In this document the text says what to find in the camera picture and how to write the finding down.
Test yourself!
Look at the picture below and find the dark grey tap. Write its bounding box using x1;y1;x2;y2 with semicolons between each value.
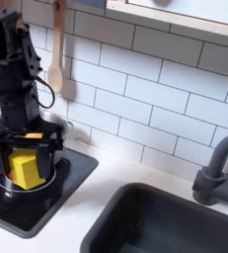
190;130;228;207

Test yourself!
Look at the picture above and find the thin black cable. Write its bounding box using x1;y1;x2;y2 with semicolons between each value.
36;75;56;110

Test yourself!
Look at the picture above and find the dark grey sink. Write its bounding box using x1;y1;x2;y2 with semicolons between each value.
79;182;228;253

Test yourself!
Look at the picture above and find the yellow block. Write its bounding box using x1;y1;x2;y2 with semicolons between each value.
8;147;47;191

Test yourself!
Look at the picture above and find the wooden spoon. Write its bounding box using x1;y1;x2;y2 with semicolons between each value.
47;0;68;95

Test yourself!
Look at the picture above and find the grey range hood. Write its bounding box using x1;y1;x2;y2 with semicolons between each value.
64;0;108;10

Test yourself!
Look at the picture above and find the black stove top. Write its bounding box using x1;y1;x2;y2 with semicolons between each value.
0;144;100;239

